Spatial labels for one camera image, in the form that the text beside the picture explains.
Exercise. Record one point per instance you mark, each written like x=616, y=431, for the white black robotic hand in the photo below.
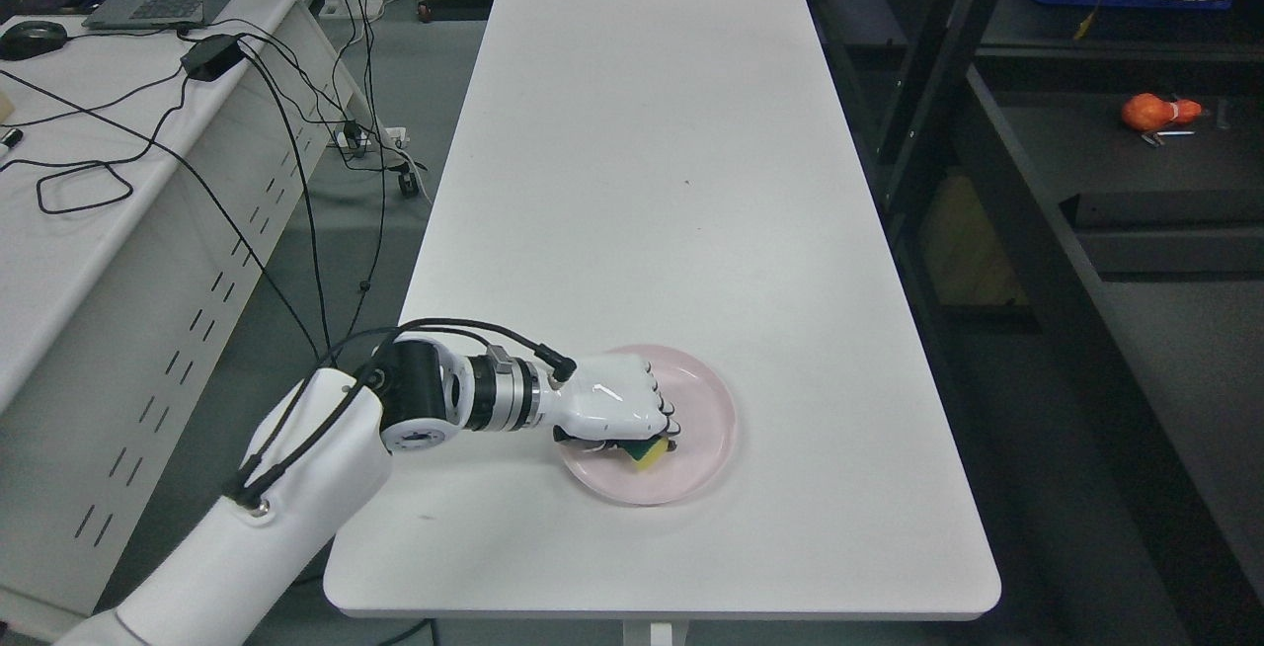
x=609, y=397

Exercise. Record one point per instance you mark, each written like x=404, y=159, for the black power adapter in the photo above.
x=209, y=58

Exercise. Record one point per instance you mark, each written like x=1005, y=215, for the pink plate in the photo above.
x=703, y=405

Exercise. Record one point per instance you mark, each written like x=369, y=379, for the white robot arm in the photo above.
x=315, y=461

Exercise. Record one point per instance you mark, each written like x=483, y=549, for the dark metal shelf rack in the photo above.
x=1089, y=295

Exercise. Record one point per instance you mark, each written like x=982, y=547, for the white side desk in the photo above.
x=136, y=211

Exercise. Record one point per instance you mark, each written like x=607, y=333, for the black computer mouse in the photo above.
x=33, y=38

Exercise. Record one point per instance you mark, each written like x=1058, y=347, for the white power strip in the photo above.
x=397, y=137

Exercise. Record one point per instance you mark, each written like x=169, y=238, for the green yellow sponge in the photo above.
x=644, y=453

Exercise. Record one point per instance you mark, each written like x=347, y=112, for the white table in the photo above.
x=678, y=173

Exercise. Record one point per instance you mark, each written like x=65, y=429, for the orange toy object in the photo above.
x=1147, y=113

